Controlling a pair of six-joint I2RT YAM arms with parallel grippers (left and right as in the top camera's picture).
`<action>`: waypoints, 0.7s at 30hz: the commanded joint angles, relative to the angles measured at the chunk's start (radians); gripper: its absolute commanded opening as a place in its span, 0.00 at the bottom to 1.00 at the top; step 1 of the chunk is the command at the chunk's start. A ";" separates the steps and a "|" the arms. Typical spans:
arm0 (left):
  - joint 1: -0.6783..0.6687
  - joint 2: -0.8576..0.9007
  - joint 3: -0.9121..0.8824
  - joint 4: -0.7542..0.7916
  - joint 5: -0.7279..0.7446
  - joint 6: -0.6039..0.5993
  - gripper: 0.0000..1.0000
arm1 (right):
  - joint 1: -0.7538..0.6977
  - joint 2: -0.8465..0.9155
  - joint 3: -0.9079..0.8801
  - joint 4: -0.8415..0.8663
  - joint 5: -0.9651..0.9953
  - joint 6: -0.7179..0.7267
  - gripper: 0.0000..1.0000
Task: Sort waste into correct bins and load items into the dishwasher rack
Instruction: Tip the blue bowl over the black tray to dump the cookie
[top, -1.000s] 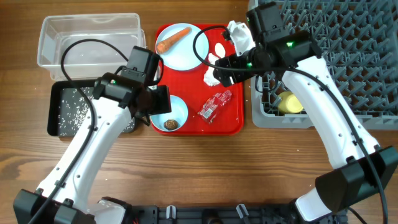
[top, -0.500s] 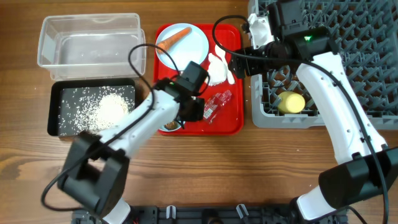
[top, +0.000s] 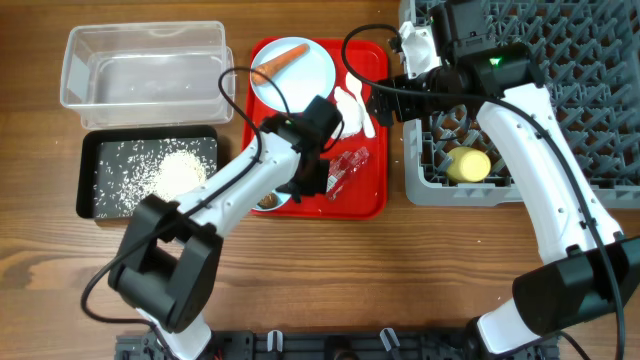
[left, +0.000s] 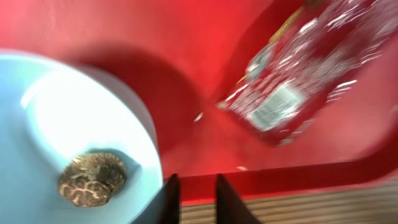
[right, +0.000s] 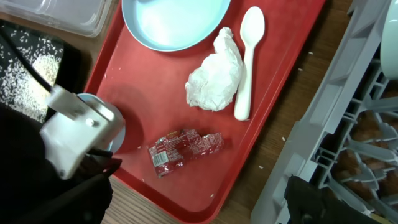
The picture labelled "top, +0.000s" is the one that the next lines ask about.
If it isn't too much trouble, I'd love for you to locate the orange carrot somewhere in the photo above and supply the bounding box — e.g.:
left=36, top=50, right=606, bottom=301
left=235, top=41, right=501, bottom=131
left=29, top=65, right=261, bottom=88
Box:
left=251, top=44, right=309, bottom=86

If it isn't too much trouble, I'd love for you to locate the grey dishwasher rack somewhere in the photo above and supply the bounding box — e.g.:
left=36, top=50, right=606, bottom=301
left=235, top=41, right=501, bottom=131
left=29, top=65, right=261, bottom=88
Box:
left=403, top=0, right=639, bottom=209

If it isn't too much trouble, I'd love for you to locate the light blue plate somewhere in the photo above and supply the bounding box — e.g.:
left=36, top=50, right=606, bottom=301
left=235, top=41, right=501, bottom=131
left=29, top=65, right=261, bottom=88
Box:
left=251, top=37, right=336, bottom=113

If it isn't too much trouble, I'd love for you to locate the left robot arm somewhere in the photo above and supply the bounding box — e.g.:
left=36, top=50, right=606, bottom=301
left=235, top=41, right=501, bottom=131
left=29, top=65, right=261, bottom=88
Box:
left=108, top=96, right=342, bottom=359

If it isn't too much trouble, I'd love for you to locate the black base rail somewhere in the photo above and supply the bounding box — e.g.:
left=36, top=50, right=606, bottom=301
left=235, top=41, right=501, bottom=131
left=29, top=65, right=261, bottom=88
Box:
left=114, top=328, right=560, bottom=360

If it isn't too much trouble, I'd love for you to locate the white napkin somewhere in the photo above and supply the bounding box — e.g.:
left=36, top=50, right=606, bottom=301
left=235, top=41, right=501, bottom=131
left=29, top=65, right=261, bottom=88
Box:
left=332, top=86, right=362, bottom=139

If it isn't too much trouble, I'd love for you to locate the red snack wrapper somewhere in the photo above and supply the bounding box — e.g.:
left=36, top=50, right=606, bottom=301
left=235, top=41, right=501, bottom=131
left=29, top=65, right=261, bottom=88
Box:
left=326, top=147, right=370, bottom=201

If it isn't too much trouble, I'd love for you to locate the clear plastic bin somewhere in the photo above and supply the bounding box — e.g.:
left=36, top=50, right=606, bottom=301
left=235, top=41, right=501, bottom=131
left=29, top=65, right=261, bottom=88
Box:
left=59, top=21, right=235, bottom=130

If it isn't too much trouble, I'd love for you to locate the light blue bowl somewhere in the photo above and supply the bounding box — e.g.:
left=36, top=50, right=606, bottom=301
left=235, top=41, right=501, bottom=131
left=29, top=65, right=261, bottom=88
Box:
left=253, top=191, right=291, bottom=212

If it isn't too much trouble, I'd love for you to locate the white plastic spoon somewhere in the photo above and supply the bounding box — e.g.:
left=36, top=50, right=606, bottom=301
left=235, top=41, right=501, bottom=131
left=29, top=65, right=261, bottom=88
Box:
left=345, top=72, right=376, bottom=139

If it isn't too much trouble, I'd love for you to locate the black tray bin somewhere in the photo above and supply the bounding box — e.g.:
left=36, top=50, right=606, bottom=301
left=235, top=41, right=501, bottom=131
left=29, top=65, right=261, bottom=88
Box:
left=76, top=125, right=217, bottom=220

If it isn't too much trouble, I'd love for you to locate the white rice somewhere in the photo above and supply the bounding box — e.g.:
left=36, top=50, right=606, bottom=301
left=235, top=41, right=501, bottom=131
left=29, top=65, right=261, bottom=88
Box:
left=90, top=137, right=217, bottom=219

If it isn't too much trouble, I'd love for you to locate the yellow plastic cup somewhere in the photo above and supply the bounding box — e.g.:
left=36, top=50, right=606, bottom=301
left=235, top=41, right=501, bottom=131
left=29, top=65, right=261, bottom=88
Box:
left=446, top=147, right=491, bottom=183

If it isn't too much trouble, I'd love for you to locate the red serving tray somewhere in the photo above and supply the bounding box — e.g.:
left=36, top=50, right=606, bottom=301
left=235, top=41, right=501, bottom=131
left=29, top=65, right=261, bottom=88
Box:
left=245, top=37, right=389, bottom=220

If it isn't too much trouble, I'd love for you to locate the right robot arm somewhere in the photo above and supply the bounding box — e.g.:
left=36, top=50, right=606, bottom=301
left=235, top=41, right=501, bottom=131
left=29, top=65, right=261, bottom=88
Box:
left=368, top=1, right=639, bottom=359

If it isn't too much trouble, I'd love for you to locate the brown food ball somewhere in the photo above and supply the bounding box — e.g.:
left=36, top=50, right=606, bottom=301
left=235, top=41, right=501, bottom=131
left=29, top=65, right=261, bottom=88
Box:
left=257, top=193, right=279, bottom=210

